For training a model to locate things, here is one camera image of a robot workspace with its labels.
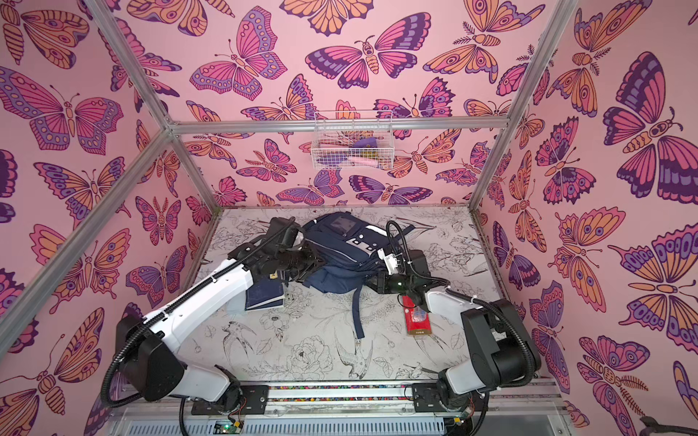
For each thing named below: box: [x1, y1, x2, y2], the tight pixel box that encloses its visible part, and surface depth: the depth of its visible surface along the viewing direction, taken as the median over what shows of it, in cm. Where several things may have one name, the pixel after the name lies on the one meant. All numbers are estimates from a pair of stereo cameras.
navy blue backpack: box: [294, 211, 390, 340], surface depth 87 cm
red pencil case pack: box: [402, 295, 432, 336], surface depth 89 cm
